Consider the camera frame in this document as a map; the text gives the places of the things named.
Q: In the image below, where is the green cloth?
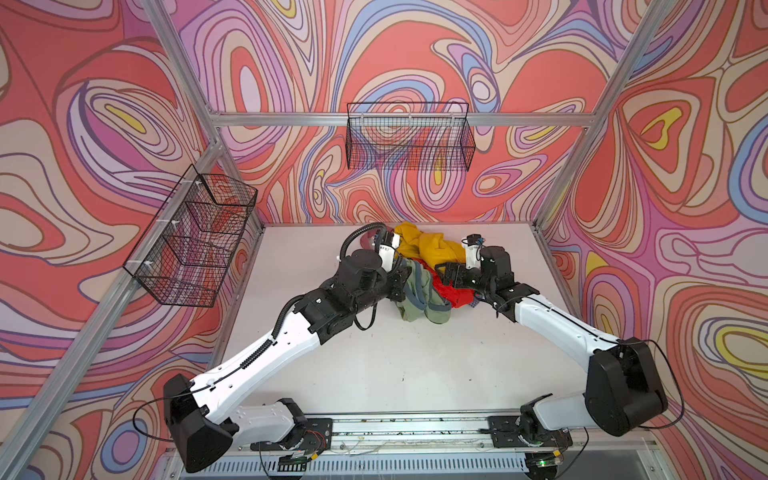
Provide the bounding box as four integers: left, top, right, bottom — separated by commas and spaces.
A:
395, 259, 453, 325

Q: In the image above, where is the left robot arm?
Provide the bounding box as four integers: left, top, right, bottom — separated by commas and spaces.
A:
162, 250, 411, 473

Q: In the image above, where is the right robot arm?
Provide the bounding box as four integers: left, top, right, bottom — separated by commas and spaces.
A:
435, 245, 668, 444

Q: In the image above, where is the red cloth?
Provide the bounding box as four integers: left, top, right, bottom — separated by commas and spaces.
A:
431, 261, 477, 308

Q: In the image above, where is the yellow cloth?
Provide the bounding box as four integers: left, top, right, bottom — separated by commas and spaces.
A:
394, 222, 466, 269

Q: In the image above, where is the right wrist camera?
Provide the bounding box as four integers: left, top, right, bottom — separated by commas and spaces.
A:
461, 234, 485, 269

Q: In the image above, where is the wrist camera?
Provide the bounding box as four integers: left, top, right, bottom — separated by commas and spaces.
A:
461, 234, 485, 269
374, 229, 401, 272

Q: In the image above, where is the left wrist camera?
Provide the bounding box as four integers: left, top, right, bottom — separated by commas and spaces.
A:
374, 229, 401, 272

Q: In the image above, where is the black wire basket back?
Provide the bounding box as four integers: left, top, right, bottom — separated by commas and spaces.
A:
345, 100, 476, 172

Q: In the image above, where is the black wire basket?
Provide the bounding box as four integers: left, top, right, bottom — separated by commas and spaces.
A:
345, 100, 476, 172
123, 166, 258, 308

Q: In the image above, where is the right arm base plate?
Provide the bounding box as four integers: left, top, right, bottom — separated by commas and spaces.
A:
487, 415, 573, 449

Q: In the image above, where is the aluminium rail base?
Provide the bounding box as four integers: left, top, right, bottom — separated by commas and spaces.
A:
194, 411, 676, 479

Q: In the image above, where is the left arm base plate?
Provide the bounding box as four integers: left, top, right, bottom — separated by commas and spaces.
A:
250, 417, 334, 454

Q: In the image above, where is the black wire basket left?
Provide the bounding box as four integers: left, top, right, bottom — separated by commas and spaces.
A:
123, 166, 258, 308

